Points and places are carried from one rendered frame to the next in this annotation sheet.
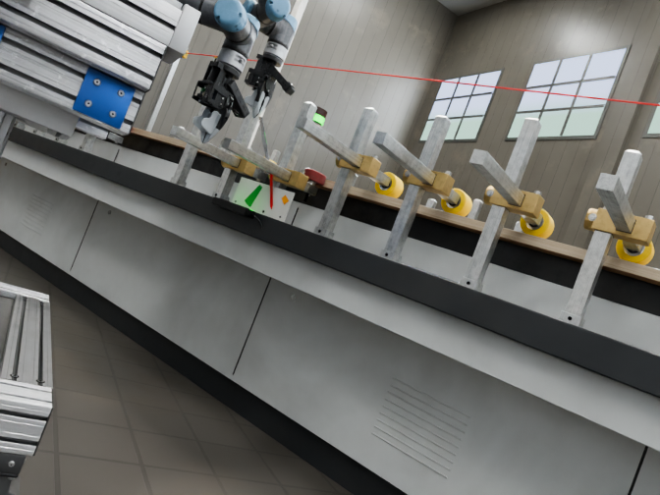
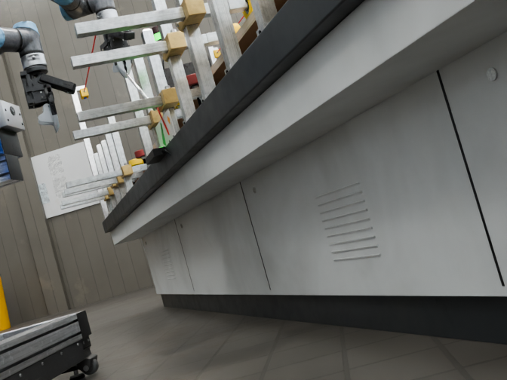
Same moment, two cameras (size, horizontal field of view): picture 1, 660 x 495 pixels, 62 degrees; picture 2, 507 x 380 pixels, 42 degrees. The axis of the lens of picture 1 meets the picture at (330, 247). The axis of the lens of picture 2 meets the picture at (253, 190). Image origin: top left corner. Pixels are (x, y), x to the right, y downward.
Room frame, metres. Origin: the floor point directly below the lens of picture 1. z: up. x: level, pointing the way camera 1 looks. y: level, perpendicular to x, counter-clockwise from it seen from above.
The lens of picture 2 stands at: (0.09, -1.20, 0.33)
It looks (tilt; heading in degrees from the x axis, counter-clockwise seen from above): 4 degrees up; 34
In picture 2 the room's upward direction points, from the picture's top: 16 degrees counter-clockwise
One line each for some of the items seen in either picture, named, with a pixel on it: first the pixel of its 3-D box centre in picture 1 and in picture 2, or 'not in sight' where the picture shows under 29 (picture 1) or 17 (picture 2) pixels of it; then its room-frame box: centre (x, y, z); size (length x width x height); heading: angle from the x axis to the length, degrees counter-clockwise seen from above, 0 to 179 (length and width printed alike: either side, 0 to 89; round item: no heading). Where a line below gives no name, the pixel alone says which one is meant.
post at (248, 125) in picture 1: (239, 150); (151, 109); (1.99, 0.43, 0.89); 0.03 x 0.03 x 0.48; 53
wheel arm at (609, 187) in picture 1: (624, 219); not in sight; (1.17, -0.56, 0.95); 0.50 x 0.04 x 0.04; 143
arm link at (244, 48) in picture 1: (241, 35); (27, 40); (1.49, 0.44, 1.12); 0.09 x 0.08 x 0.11; 177
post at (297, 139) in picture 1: (285, 169); (164, 95); (1.84, 0.23, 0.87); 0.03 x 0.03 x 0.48; 53
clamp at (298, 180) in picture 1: (288, 178); (167, 100); (1.83, 0.21, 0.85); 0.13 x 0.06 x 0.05; 53
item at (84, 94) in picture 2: not in sight; (95, 151); (3.40, 2.27, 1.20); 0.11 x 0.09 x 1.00; 143
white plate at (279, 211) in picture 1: (261, 198); (164, 132); (1.84, 0.27, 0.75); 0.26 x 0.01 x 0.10; 53
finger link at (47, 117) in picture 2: (208, 126); (47, 117); (1.49, 0.43, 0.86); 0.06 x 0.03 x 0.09; 143
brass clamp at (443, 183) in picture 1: (427, 180); (189, 15); (1.53, -0.19, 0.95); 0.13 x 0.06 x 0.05; 53
